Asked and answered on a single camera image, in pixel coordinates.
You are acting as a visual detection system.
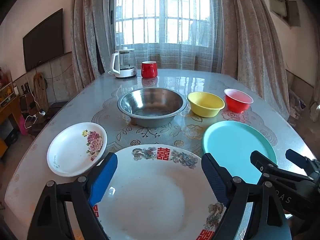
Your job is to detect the black wall television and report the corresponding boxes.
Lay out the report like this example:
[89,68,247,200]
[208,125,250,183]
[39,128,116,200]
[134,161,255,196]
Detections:
[23,9,64,72]

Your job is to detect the large white dragon plate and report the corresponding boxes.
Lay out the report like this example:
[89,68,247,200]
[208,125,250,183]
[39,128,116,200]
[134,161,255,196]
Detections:
[93,144,226,239]

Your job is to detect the beige curtain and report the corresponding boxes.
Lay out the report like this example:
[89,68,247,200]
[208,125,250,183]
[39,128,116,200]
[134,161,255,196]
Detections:
[71,0,115,91]
[221,0,290,119]

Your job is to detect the grey wall electrical box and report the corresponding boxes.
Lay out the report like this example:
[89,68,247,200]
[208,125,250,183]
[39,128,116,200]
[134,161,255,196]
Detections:
[269,0,301,27]

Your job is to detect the red plastic bowl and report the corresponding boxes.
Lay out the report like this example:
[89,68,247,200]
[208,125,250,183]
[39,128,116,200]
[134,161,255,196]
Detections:
[224,88,254,113]

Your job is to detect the white sheer curtain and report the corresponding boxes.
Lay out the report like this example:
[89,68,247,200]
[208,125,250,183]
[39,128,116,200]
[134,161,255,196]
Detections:
[112,0,222,72]

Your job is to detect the red ceramic mug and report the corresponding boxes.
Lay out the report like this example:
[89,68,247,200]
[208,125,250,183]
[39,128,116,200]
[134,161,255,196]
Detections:
[141,61,158,79]

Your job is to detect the wooden cabinet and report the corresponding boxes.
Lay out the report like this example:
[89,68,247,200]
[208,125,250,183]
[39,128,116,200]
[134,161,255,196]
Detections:
[0,81,23,156]

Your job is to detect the yellow plastic bowl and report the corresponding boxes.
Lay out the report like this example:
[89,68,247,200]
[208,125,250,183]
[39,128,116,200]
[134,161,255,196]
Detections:
[187,92,225,118]

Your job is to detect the window with bars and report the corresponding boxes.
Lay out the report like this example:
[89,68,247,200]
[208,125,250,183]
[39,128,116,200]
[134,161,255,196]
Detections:
[114,0,213,47]

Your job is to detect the teal plastic plate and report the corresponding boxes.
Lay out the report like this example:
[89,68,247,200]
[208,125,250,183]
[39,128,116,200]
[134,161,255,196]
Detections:
[202,121,277,184]

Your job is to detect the floral lace tablecloth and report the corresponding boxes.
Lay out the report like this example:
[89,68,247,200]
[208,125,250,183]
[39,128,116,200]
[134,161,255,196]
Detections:
[92,75,278,155]

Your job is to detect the left beige curtain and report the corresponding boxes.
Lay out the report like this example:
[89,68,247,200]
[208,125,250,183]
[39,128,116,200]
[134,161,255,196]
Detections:
[71,0,115,91]

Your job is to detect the stainless steel bowl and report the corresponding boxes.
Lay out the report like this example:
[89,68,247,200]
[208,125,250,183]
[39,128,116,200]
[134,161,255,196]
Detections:
[117,87,187,128]

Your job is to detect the right beige curtain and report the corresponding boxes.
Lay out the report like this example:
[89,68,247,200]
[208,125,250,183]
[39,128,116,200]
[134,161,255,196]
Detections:
[221,0,290,119]

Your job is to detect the white glass electric kettle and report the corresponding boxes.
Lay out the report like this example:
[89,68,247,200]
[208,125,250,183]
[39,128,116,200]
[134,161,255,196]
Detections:
[110,47,137,79]

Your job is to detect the small white floral plate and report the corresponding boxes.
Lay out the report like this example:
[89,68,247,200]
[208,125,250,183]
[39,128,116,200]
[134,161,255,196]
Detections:
[47,122,107,177]

